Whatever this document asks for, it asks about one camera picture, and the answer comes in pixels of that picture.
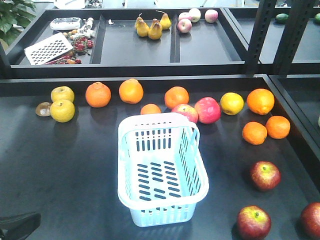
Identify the pale pink apple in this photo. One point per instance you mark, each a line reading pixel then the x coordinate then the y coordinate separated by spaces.
pixel 194 15
pixel 211 16
pixel 184 26

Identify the brown kiwi half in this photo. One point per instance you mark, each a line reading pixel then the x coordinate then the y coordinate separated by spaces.
pixel 43 109

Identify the black perforated upright post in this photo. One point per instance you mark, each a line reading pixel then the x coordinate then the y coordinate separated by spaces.
pixel 263 18
pixel 295 26

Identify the small orange front centre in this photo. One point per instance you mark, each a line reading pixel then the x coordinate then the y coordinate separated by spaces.
pixel 150 108

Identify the pinkish red apple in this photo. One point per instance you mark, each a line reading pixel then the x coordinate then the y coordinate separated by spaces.
pixel 187 111
pixel 208 110

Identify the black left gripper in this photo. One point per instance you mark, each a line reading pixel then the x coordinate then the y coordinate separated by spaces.
pixel 19 227

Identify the brown yellow pear four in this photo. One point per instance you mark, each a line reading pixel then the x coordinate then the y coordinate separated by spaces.
pixel 165 20

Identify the orange behind apples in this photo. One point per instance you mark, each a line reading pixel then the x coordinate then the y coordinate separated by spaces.
pixel 175 96

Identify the white plastic device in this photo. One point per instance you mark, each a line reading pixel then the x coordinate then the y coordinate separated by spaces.
pixel 65 23

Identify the red yellow apple right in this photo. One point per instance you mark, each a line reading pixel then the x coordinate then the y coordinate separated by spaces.
pixel 310 220

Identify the pale pink apple front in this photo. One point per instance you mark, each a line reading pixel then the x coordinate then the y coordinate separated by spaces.
pixel 184 26

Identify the dark green avocado two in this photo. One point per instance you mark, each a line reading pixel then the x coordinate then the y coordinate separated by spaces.
pixel 317 19

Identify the dark green avocado one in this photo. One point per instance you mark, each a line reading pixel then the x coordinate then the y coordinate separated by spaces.
pixel 281 18

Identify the small orange lower right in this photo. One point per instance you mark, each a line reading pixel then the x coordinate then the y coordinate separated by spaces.
pixel 278 127

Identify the black perforated upright post left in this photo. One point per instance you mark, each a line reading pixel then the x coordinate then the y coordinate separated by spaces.
pixel 263 18

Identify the black perforated upright post right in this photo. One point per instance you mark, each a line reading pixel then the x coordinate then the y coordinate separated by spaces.
pixel 295 26

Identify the red yellow apple front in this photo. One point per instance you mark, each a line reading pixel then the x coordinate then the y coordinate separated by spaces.
pixel 253 223

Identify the brown yellow pear three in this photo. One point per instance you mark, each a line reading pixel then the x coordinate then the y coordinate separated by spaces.
pixel 155 30

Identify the small orange lower left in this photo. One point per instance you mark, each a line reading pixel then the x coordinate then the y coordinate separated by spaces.
pixel 254 133

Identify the red yellow apple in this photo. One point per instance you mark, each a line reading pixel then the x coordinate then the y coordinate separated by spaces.
pixel 253 223
pixel 310 220
pixel 265 175

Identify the yellow round citrus fruit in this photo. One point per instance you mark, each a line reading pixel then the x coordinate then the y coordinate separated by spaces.
pixel 231 103

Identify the light blue plastic basket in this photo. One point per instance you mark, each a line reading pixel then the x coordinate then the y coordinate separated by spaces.
pixel 160 171

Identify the orange back left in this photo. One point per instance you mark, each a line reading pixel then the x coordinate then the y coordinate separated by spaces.
pixel 98 95

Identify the brown yellow pear one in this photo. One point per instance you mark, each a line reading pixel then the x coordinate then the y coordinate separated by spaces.
pixel 138 19

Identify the yellow pear-apple front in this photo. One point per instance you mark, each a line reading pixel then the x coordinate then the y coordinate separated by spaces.
pixel 62 111

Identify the orange back centre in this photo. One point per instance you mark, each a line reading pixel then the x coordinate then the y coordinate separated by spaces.
pixel 131 91

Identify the pinkish red apple right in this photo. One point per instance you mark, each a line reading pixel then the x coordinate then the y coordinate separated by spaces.
pixel 208 110

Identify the pile of cherry tomatoes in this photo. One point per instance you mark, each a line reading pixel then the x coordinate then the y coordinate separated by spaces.
pixel 81 42

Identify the white perforated tray lid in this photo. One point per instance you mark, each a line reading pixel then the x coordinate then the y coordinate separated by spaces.
pixel 47 49

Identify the brown yellow pear two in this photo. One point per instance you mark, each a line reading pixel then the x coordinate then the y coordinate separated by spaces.
pixel 142 29

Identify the pale pink apple middle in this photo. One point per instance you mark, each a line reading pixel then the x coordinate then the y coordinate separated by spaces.
pixel 194 15

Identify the pale pink apple right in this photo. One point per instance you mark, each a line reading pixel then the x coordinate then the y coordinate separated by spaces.
pixel 211 16

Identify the black rear display tray stand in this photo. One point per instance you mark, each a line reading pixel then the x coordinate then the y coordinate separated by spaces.
pixel 209 49

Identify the yellow pear-apple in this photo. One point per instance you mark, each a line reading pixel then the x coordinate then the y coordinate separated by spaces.
pixel 62 111
pixel 62 93

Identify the black wooden fruit display stand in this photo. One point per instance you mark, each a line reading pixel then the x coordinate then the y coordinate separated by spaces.
pixel 59 166

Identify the large orange far right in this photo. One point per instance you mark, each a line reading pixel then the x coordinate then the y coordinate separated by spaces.
pixel 260 101

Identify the small orange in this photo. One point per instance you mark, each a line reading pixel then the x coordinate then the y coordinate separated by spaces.
pixel 150 108
pixel 254 133
pixel 278 127

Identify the yellow pear-apple rear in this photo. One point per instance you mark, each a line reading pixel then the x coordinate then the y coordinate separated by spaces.
pixel 62 93

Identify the pinkish red apple left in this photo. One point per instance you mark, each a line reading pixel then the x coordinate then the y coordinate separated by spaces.
pixel 187 111

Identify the green potted plant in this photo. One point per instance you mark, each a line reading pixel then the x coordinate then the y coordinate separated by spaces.
pixel 14 13

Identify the red yellow apple middle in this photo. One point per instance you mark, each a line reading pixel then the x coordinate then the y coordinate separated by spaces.
pixel 265 175

